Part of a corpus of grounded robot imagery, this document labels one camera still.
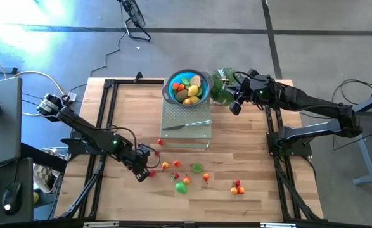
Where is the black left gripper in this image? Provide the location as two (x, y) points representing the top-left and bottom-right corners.
(122, 146), (151, 183)

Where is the silver metal bracket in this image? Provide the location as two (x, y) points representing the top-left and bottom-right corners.
(82, 221), (120, 228)
(260, 222), (297, 228)

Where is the grey metal desk frame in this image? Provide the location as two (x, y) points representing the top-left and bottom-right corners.
(347, 88), (372, 186)

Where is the dark standing desk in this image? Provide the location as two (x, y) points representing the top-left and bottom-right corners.
(0, 65), (18, 75)

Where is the grey desk top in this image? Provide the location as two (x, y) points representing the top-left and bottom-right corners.
(0, 77), (23, 170)

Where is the black mouse with red light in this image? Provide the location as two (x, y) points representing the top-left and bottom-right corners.
(1, 182), (23, 216)

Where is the yellow power cable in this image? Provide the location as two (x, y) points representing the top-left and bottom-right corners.
(0, 50), (69, 117)

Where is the silver toy knife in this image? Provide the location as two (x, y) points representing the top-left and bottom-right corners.
(162, 120), (212, 131)

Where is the black floor fan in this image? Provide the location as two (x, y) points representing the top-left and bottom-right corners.
(117, 0), (152, 42)

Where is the black floor cable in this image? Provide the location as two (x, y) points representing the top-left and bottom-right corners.
(331, 78), (372, 105)
(332, 128), (372, 151)
(68, 31), (126, 96)

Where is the blue collapsible colander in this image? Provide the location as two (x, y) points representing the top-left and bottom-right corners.
(162, 69), (214, 108)

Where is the checkered bag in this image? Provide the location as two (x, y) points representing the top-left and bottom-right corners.
(32, 163), (58, 194)

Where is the green toy pear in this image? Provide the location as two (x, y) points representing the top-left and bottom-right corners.
(174, 180), (188, 195)

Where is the mint green perforated rack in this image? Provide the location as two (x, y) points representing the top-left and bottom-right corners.
(159, 98), (212, 149)

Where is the black low desk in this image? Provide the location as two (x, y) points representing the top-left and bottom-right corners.
(0, 157), (34, 226)

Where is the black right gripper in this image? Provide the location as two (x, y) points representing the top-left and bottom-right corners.
(229, 68), (271, 116)

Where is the artificial potted monstera plant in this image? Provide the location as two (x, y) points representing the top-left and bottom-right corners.
(210, 67), (238, 106)

